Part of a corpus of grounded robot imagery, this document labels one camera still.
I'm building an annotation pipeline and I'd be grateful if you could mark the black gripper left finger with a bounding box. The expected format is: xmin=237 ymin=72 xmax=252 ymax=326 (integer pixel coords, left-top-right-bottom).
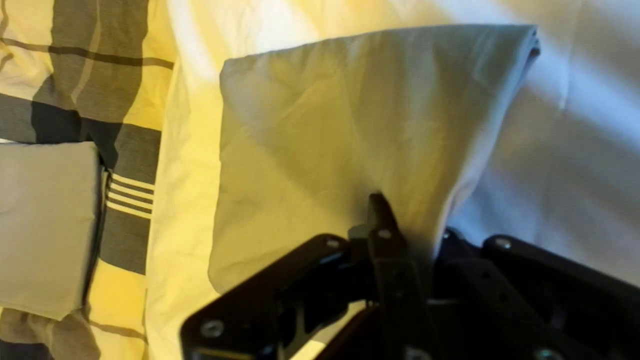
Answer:
xmin=179 ymin=189 xmax=438 ymax=360

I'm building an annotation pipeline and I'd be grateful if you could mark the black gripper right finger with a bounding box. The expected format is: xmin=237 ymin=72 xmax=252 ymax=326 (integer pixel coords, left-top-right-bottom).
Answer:
xmin=431 ymin=228 xmax=640 ymax=360

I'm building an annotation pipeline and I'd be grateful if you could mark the grey bedding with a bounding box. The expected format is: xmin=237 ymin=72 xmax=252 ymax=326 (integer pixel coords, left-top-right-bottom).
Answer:
xmin=0 ymin=139 xmax=104 ymax=324
xmin=205 ymin=21 xmax=544 ymax=295

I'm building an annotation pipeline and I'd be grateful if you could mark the white pillow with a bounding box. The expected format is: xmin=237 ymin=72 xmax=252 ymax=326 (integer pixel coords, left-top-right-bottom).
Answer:
xmin=141 ymin=0 xmax=640 ymax=360

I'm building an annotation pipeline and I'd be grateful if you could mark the plaid yellow grey comforter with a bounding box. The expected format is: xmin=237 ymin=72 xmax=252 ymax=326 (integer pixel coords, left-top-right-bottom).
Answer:
xmin=0 ymin=0 xmax=178 ymax=360

